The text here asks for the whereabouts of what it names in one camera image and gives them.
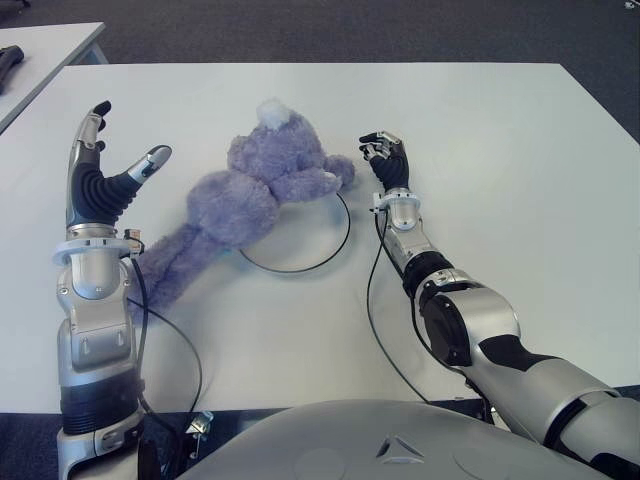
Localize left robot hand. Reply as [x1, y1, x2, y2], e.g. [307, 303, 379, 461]
[64, 100, 174, 231]

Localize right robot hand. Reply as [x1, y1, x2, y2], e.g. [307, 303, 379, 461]
[357, 129, 412, 192]

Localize purple plush doll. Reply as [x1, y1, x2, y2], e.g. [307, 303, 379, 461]
[130, 98, 357, 319]

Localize white plate with black rim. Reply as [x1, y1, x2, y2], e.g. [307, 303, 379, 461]
[238, 189, 351, 275]

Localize white side table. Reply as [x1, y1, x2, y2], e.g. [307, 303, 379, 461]
[0, 21, 108, 134]

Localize grey robot torso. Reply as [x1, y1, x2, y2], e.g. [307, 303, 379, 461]
[177, 398, 609, 480]

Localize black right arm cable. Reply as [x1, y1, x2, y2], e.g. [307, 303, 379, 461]
[366, 209, 436, 405]

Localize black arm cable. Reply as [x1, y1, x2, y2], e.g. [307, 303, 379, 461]
[366, 209, 436, 405]
[124, 257, 204, 436]

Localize black tool handle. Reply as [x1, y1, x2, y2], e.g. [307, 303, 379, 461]
[0, 44, 25, 95]

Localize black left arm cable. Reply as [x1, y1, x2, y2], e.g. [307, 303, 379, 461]
[124, 257, 204, 436]

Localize metal clamp bracket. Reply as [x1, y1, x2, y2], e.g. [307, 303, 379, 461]
[184, 409, 215, 459]

